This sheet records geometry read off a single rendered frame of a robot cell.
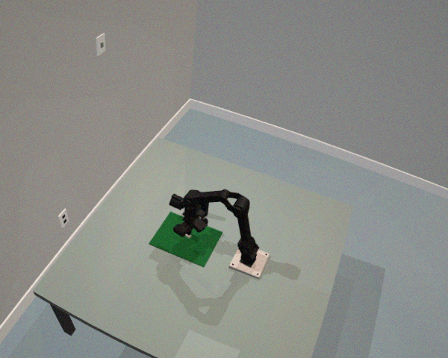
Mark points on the green circuit board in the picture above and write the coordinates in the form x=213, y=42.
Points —
x=195, y=248

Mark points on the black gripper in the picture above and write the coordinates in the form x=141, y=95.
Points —
x=184, y=228

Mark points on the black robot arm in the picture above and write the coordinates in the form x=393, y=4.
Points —
x=190, y=203

